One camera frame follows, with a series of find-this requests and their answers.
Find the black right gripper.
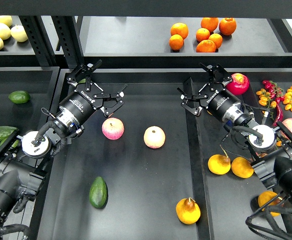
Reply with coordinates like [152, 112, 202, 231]
[177, 63, 241, 122]

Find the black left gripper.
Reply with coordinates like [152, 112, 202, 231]
[59, 59, 124, 124]

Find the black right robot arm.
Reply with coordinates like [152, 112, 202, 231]
[181, 64, 292, 240]

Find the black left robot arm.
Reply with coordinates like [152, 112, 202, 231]
[0, 60, 124, 240]

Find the green avocado at tray corner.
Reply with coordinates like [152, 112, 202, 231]
[78, 78, 86, 84]

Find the yellow pear with long stem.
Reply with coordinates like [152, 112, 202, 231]
[207, 145, 231, 175]

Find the green avocado in left tray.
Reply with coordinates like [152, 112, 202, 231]
[9, 90, 31, 104]

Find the pale yellow pear right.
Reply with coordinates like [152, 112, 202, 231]
[11, 25, 28, 43]

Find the light green avocado left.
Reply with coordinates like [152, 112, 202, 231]
[0, 136, 20, 149]

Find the pale yellow pear middle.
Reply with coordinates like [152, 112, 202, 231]
[0, 23, 11, 40]

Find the pale yellow pear top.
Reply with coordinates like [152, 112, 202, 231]
[0, 15, 13, 27]

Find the red apple right tray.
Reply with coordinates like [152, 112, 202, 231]
[226, 73, 250, 96]

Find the orange front bottom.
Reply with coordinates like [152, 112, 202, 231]
[196, 39, 216, 53]

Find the orange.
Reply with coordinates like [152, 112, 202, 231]
[196, 39, 216, 53]
[208, 33, 223, 49]
[196, 27, 210, 42]
[169, 34, 184, 51]
[219, 17, 237, 36]
[170, 22, 189, 39]
[201, 17, 219, 32]

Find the pink red apple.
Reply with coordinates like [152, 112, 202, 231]
[102, 117, 124, 140]

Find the orange right of centre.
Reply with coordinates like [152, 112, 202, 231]
[208, 33, 223, 49]

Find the orange lower left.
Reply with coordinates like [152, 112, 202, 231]
[169, 34, 184, 51]

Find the orange cherry tomato cluster left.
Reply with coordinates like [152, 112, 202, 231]
[255, 88, 277, 110]

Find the orange cherry tomato cluster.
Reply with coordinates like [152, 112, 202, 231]
[283, 86, 292, 112]
[255, 88, 277, 110]

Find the orange top left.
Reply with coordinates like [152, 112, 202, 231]
[170, 22, 189, 39]

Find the orange top centre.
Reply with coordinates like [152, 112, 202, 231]
[201, 17, 219, 32]

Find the black left tray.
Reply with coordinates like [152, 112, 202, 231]
[0, 67, 59, 240]

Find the black tray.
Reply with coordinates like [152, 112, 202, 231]
[37, 69, 264, 240]
[0, 67, 59, 240]

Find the orange top right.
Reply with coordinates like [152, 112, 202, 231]
[219, 17, 237, 36]

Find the pale pink apple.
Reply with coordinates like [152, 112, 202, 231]
[143, 126, 166, 149]

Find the red cherry tomato cluster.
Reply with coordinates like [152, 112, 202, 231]
[262, 80, 284, 103]

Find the red chili pepper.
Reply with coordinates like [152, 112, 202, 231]
[272, 104, 283, 127]

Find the orange cherry tomato cluster right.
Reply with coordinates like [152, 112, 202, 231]
[283, 86, 292, 112]

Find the black tray divider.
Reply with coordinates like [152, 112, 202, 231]
[183, 76, 214, 240]

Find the black centre tray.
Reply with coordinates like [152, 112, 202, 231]
[37, 69, 264, 240]

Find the black shelf upright post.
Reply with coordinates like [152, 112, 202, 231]
[52, 15, 84, 69]

